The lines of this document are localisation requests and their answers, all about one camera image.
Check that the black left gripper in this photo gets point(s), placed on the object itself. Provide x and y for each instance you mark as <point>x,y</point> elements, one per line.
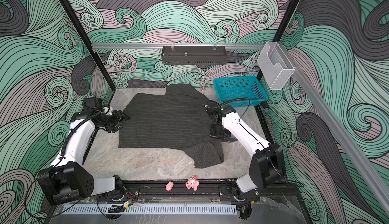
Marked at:
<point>120,117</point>

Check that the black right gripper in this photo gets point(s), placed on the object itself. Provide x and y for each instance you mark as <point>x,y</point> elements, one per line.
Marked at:
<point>212,134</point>

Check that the dark grey pinstripe shirt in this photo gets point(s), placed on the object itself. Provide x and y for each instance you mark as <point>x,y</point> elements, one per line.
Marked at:
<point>176,120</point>

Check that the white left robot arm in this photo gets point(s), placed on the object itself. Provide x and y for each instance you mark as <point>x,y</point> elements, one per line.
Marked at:
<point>66,179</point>

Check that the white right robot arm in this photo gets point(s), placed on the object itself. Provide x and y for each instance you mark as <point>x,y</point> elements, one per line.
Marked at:
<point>267,160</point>

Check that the pink poker chip stack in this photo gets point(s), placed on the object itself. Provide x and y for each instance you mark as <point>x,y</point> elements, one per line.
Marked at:
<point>202,86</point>

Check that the teal plastic basket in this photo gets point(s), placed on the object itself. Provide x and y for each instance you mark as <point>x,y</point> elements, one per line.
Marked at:
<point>244,91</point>

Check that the pink plush pig toy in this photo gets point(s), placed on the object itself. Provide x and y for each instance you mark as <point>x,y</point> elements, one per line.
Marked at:
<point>192,183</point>

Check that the small pink toy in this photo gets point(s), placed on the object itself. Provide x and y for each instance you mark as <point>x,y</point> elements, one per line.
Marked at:
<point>169,186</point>

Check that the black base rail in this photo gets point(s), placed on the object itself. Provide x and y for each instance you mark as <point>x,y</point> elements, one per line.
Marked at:
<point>225,190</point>

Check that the aluminium wall rail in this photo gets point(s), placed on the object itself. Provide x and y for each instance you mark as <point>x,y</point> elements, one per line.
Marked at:
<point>161,45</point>

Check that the clear plastic wall bin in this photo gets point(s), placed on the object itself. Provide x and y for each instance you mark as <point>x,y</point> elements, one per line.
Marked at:
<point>276,65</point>

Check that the black wall shelf tray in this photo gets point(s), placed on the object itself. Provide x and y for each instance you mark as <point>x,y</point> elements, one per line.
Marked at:
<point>196,55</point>

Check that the white slotted cable duct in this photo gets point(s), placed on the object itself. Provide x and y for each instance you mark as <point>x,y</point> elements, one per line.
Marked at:
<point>156,209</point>

